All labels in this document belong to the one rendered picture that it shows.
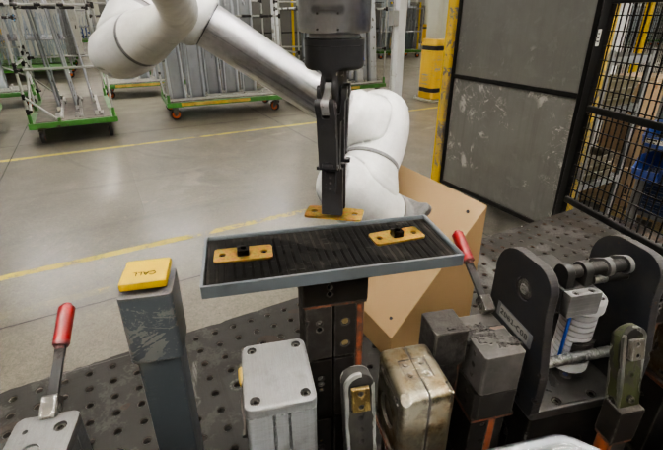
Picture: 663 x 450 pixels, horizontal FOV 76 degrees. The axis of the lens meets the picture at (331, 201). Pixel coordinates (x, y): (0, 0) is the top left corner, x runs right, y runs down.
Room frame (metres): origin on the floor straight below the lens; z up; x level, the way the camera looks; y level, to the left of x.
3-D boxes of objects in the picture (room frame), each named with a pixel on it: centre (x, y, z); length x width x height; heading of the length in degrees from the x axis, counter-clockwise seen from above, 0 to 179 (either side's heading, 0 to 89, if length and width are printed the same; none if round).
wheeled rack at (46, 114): (6.10, 3.71, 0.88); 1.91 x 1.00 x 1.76; 30
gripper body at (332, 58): (0.56, 0.00, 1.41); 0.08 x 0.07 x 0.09; 169
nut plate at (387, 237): (0.59, -0.10, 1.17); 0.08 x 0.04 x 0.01; 109
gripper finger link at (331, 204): (0.55, 0.00, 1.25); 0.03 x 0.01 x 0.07; 79
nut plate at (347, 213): (0.56, 0.00, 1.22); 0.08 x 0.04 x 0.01; 79
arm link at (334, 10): (0.56, 0.00, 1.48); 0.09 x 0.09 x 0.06
